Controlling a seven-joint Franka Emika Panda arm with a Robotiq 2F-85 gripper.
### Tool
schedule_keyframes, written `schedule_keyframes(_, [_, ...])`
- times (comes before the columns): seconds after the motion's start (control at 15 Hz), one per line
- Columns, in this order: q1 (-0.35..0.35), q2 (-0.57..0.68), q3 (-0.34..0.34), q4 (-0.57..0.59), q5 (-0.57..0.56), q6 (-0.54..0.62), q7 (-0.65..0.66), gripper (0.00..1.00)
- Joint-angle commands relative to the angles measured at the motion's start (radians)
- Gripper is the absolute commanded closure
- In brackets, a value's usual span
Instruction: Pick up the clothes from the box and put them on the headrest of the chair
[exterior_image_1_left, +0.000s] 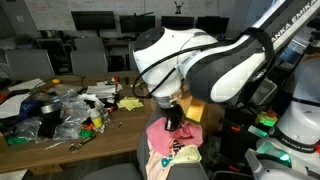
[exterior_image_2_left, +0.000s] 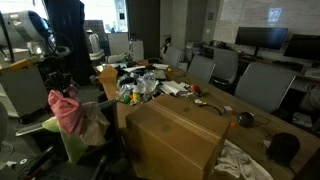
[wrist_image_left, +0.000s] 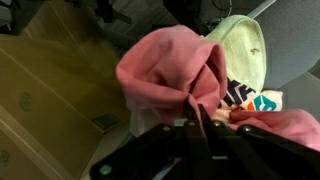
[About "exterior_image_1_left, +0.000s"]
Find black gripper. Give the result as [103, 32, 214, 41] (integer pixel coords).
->
[164, 103, 185, 133]

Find pink cloth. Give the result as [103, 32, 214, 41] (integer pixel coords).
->
[145, 116, 204, 157]

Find pale yellow-green towel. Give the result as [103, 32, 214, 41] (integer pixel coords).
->
[169, 144, 203, 167]

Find peach printed t-shirt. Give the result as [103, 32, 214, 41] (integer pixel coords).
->
[145, 139, 188, 180]

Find large brown cardboard box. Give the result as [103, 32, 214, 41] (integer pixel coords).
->
[143, 83, 225, 138]

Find dark grey high-back chair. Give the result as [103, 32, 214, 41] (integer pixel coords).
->
[81, 107, 209, 180]

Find grey office chair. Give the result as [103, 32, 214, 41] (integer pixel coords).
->
[69, 50, 109, 76]
[128, 40, 136, 72]
[4, 49, 56, 80]
[73, 36, 107, 54]

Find small yellow rag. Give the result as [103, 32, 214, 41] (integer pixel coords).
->
[118, 95, 145, 112]

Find white bottle yellow label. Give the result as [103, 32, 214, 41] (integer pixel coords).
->
[89, 99, 105, 134]

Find stack of white papers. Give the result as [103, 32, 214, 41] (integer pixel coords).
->
[85, 81, 124, 100]

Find small green object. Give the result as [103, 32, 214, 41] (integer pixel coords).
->
[78, 129, 95, 140]

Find green orange yellow toy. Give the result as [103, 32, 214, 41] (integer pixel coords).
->
[254, 109, 279, 128]

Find adjustable wrench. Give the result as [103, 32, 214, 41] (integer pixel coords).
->
[68, 133, 98, 154]

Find white grille fan heater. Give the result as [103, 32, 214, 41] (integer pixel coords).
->
[249, 78, 279, 106]

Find clear plastic bag pile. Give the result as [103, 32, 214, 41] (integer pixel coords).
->
[14, 91, 93, 143]

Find black computer monitor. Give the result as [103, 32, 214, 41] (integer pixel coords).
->
[70, 10, 117, 38]
[195, 15, 230, 35]
[160, 15, 195, 31]
[119, 14, 156, 34]

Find blue bag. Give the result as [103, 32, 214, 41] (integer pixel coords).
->
[18, 99, 43, 121]

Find white paper sheet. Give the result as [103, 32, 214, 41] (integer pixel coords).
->
[0, 92, 32, 120]
[7, 78, 47, 93]

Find green plastic bag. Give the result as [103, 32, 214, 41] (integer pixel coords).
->
[5, 134, 29, 147]

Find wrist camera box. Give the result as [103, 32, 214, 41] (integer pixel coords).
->
[178, 94, 207, 123]

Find orange-handled clamp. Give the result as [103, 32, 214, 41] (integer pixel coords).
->
[226, 163, 243, 174]
[223, 121, 242, 133]

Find long wooden wall desk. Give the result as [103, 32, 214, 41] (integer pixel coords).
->
[34, 35, 141, 48]

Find grey duct tape roll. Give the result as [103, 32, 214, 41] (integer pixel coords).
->
[39, 103, 63, 116]

